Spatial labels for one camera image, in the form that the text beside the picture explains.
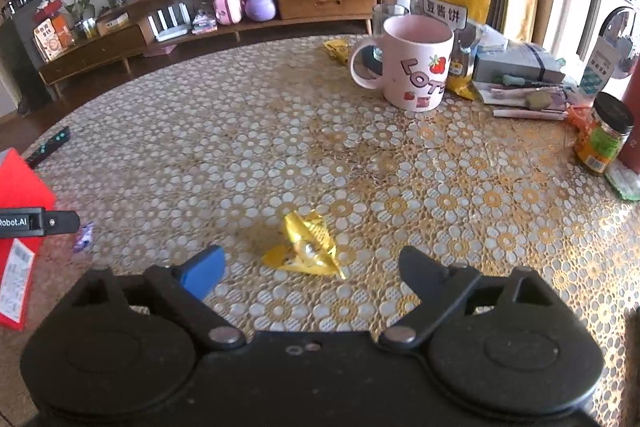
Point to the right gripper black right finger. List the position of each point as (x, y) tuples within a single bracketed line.
[(441, 290)]

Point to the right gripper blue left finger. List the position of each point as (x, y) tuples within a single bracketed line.
[(201, 273)]

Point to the small purple candy packet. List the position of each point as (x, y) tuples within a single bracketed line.
[(84, 237)]

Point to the yellow snack wrapper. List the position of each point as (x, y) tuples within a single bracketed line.
[(308, 247)]

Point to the red cardboard box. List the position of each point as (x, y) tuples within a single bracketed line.
[(21, 191)]

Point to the black remote control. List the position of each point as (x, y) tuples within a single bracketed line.
[(46, 149)]

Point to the black cabinet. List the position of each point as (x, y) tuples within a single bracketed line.
[(22, 60)]

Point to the grey box on table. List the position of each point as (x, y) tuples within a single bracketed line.
[(525, 60)]

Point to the small glass jar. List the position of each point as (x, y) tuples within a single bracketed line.
[(606, 131)]

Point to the pink mug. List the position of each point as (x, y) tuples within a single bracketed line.
[(416, 56)]

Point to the white router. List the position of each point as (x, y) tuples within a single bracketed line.
[(172, 21)]

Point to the yellow biscuit bag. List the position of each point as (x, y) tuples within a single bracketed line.
[(466, 19)]

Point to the wooden TV cabinet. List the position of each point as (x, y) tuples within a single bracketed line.
[(124, 32)]

